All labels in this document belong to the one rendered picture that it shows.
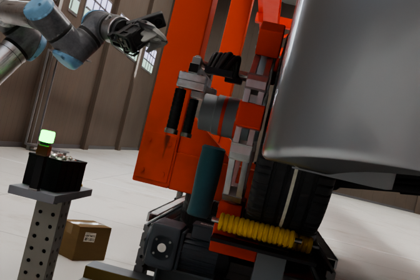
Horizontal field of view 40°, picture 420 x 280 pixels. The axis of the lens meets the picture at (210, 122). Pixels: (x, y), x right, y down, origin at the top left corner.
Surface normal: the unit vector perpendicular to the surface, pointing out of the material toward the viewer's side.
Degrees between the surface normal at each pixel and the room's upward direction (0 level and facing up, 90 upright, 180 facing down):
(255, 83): 90
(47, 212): 90
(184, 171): 90
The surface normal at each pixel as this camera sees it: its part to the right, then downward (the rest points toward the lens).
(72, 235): -0.61, -0.18
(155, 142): -0.10, -0.06
